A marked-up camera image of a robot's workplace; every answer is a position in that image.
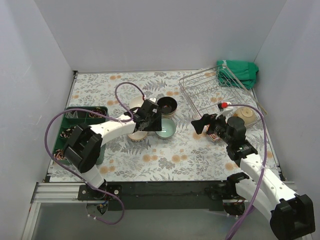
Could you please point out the pale green checked bowl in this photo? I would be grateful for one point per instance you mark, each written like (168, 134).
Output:
(168, 129)

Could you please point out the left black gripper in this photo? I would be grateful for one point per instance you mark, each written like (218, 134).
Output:
(152, 122)

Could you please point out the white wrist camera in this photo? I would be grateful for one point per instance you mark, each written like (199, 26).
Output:
(154, 100)
(225, 108)

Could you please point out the green compartment tray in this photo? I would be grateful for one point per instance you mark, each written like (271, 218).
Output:
(68, 125)

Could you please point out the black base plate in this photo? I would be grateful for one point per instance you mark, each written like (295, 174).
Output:
(176, 203)

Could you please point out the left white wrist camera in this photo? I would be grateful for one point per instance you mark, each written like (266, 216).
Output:
(154, 100)

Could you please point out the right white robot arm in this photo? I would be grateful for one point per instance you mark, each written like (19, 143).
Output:
(290, 215)

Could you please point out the green folded cloth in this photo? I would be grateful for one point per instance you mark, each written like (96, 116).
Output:
(244, 71)

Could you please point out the beige gold dotted bowl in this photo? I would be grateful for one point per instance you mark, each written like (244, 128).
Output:
(167, 104)

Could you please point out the white blue striped bowl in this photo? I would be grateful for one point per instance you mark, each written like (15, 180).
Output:
(137, 136)

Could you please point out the orange plastic bowl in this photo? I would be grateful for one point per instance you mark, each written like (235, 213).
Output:
(213, 137)

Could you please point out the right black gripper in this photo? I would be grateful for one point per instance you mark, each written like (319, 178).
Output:
(211, 124)

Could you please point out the metal wire dish rack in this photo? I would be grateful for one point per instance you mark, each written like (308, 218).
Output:
(206, 88)

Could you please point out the aluminium frame rail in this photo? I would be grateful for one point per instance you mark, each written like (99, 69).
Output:
(77, 191)

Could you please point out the clear plastic bag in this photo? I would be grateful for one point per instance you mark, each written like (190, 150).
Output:
(72, 114)

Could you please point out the plain white bowl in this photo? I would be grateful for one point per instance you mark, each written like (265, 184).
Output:
(136, 102)

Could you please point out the beige orange flower bowl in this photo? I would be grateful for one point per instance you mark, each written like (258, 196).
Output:
(246, 114)

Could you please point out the floral tablecloth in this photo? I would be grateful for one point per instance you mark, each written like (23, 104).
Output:
(185, 156)

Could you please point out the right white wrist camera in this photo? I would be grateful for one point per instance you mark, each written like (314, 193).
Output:
(225, 108)

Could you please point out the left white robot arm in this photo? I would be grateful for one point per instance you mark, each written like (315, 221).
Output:
(83, 147)

